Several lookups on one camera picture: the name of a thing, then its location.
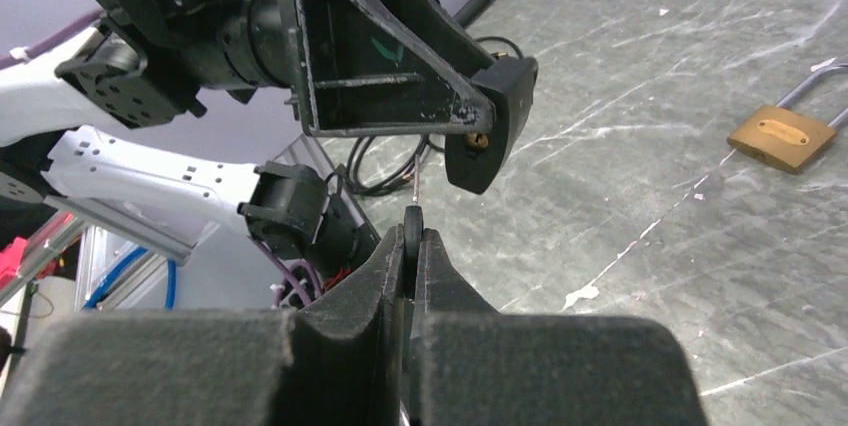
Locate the brass padlock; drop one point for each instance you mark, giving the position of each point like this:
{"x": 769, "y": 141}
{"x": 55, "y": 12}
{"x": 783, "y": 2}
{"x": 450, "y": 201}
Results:
{"x": 783, "y": 139}

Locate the black padlock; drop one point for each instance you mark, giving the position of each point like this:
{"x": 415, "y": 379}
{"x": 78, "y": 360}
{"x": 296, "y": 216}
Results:
{"x": 474, "y": 159}

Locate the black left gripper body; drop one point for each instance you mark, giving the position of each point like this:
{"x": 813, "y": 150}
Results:
{"x": 383, "y": 68}

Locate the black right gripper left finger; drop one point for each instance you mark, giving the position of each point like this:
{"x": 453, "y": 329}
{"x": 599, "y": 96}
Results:
{"x": 334, "y": 362}

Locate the black head key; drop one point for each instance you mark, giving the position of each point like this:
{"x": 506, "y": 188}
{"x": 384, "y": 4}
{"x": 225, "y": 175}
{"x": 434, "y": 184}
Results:
{"x": 413, "y": 230}

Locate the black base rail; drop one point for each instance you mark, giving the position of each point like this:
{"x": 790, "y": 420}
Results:
{"x": 153, "y": 261}

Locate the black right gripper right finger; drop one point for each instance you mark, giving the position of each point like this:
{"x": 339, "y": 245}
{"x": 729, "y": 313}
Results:
{"x": 476, "y": 366}

